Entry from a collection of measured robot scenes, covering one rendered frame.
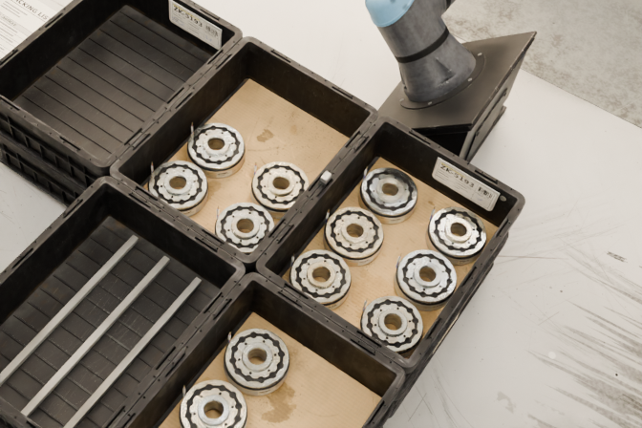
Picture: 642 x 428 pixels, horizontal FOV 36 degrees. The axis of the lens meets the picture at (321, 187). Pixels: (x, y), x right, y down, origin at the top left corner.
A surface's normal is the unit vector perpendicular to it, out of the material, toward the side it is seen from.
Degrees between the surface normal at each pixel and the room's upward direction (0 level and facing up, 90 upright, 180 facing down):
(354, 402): 0
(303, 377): 0
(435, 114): 43
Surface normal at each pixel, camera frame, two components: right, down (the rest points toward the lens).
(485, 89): -0.50, -0.74
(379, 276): 0.11, -0.56
